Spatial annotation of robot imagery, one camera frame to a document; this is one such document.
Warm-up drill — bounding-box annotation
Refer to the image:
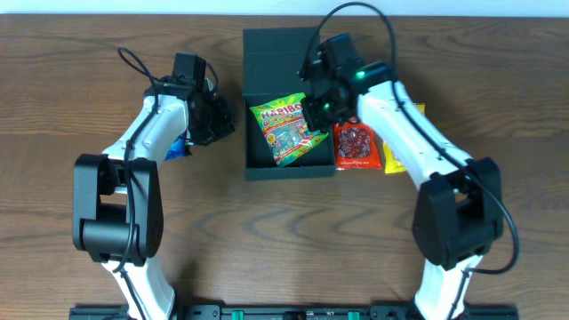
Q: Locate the Haribo worms gummy bag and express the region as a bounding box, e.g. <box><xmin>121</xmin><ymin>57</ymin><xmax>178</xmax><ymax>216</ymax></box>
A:
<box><xmin>249</xmin><ymin>92</ymin><xmax>328</xmax><ymax>167</ymax></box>

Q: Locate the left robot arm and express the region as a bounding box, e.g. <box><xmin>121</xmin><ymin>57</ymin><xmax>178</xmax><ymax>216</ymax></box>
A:
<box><xmin>69</xmin><ymin>47</ymin><xmax>235</xmax><ymax>319</ymax></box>

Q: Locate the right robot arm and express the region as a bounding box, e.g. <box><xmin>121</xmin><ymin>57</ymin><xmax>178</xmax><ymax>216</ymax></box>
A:
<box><xmin>299</xmin><ymin>34</ymin><xmax>503</xmax><ymax>319</ymax></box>

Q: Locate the blue Oreo cookie pack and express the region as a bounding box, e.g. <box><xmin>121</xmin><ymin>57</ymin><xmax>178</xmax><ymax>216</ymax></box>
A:
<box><xmin>164</xmin><ymin>134</ymin><xmax>191</xmax><ymax>161</ymax></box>

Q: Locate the red Hacks candy bag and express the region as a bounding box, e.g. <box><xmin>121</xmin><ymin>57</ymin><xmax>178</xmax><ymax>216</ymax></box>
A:
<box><xmin>333</xmin><ymin>117</ymin><xmax>382</xmax><ymax>171</ymax></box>

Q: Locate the dark green open box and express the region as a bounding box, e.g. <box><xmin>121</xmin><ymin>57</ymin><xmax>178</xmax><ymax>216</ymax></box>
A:
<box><xmin>243</xmin><ymin>27</ymin><xmax>336</xmax><ymax>180</ymax></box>

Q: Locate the yellow Hacks candy bag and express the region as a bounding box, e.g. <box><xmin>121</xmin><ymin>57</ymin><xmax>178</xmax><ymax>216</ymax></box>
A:
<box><xmin>382</xmin><ymin>102</ymin><xmax>427</xmax><ymax>175</ymax></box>

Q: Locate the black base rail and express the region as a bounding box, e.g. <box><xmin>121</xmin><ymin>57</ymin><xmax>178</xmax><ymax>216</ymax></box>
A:
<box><xmin>68</xmin><ymin>303</ymin><xmax>520</xmax><ymax>320</ymax></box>

